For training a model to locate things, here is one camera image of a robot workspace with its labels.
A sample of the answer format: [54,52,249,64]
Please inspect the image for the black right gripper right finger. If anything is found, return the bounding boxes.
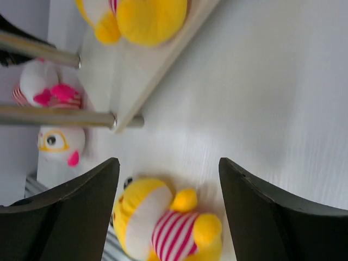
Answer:
[219,158,347,260]

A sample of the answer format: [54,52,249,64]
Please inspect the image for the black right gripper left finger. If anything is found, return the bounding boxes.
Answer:
[1,158,120,260]

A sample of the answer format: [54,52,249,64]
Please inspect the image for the yellow plush toy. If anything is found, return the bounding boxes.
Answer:
[111,177,222,260]
[75,0,188,47]

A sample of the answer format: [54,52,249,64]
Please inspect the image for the white pink plush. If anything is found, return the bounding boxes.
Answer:
[38,126,86,167]
[12,59,83,109]

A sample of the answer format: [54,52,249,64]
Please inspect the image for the white two-tier shelf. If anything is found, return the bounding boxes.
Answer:
[1,1,218,133]

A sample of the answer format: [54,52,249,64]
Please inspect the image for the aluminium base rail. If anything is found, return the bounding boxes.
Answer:
[24,176,48,198]

